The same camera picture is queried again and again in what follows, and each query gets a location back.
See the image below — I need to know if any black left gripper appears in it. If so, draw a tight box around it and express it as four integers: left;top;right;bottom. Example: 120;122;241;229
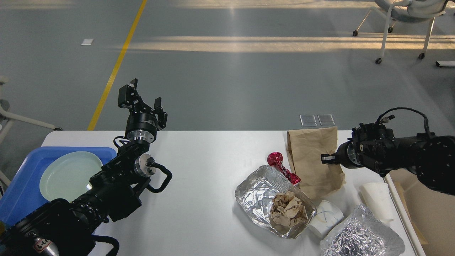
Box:
118;79;168;144

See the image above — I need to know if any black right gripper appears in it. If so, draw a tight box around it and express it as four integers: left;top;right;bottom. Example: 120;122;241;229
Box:
321;141;364;170

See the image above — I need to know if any white paper cup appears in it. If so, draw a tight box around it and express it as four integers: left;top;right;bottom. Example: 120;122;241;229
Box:
359;182;396;226
308;200;344;238

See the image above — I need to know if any aluminium foil tray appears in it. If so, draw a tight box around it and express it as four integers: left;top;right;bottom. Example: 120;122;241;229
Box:
235;165;317;239

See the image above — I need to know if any mint green plate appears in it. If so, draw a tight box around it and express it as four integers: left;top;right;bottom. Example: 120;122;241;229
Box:
39;151;102;202

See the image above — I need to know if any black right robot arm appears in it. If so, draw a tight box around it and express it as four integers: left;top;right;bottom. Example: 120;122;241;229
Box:
321;108;455;196

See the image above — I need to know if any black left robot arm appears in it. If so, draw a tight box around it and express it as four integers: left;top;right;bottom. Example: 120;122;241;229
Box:
1;78;172;256

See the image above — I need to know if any right clear floor plate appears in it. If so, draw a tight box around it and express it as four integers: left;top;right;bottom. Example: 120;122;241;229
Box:
317;114;336;126

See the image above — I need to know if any clear floor plate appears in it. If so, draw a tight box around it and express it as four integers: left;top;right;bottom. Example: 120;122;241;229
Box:
317;114;336;126
300;114;317;127

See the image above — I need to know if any left clear floor plate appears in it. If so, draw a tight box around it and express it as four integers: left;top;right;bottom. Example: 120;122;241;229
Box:
300;114;317;127

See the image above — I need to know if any red shiny wrapper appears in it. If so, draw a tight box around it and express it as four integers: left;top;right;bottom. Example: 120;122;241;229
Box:
267;152;302;185

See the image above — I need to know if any crumpled brown paper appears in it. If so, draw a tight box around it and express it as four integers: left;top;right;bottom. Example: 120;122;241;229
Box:
269;191;309;228

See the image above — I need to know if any crumpled foil tray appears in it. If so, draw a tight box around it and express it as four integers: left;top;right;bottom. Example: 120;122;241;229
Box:
320;204;405;256

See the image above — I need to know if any white floor tag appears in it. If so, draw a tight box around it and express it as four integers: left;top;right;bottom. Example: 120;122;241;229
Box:
81;38;94;46

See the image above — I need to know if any white plastic bin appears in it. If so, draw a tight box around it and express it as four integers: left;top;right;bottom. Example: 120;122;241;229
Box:
389;170;455;256

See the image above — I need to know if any white chair base left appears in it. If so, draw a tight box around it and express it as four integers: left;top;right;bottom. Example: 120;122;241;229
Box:
0;76;63;143

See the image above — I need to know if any blue plastic tray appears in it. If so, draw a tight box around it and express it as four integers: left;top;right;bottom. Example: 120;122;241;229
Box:
1;147;116;226

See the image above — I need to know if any white bar on floor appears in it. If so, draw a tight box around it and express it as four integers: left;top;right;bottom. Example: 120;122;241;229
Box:
435;60;455;68

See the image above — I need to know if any white rolling chair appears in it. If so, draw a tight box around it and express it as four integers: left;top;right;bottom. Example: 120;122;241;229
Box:
352;0;448;65

